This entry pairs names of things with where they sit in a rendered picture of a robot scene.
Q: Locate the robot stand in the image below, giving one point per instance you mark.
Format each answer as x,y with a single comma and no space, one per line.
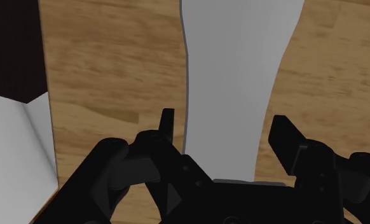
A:
13,49

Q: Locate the grey flat curved slab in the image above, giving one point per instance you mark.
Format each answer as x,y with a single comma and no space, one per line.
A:
231,86

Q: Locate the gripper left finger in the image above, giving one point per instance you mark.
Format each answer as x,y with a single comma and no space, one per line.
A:
116,173

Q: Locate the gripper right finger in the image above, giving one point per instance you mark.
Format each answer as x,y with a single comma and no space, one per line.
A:
318,167

